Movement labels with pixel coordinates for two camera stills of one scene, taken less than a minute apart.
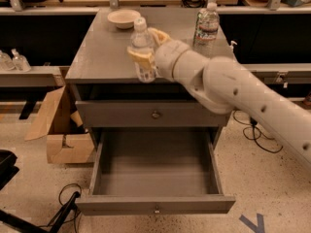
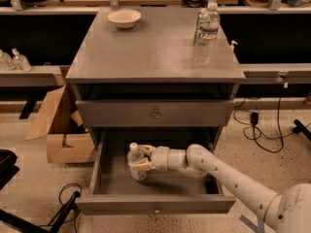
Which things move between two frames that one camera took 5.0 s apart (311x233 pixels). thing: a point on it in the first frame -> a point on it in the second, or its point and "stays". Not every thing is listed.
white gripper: (167, 59) -> (159, 158)
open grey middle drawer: (155, 171) stays
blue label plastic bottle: (140, 38) -> (136, 155)
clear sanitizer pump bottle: (19, 62) stays
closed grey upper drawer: (151, 114) stays
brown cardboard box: (68, 142) stays
